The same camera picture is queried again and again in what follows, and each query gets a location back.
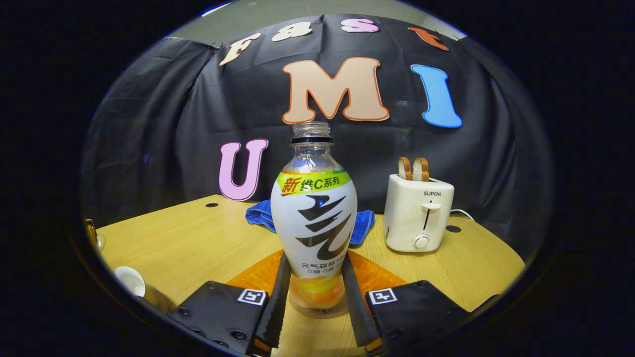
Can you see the black backdrop cloth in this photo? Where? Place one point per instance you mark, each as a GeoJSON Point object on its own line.
{"type": "Point", "coordinates": [163, 124]}

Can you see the plastic water bottle orange label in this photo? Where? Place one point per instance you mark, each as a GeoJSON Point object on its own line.
{"type": "Point", "coordinates": [313, 228]}

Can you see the blue folded towel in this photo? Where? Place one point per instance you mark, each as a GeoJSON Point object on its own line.
{"type": "Point", "coordinates": [260, 214]}

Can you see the white teacup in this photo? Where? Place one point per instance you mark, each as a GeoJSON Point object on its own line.
{"type": "Point", "coordinates": [130, 280]}

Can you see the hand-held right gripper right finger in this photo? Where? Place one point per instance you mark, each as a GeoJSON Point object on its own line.
{"type": "Point", "coordinates": [354, 307]}

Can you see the white teacup lid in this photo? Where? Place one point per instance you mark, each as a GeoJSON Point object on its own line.
{"type": "Point", "coordinates": [100, 242]}

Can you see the toast bread slice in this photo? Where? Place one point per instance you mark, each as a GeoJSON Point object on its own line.
{"type": "Point", "coordinates": [405, 168]}
{"type": "Point", "coordinates": [421, 169]}

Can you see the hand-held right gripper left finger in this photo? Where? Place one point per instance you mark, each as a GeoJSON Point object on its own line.
{"type": "Point", "coordinates": [278, 307]}

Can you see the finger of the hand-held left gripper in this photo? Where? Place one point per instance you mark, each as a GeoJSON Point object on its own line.
{"type": "Point", "coordinates": [90, 230]}

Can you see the cream white toaster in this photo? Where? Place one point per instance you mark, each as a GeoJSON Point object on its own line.
{"type": "Point", "coordinates": [414, 218]}

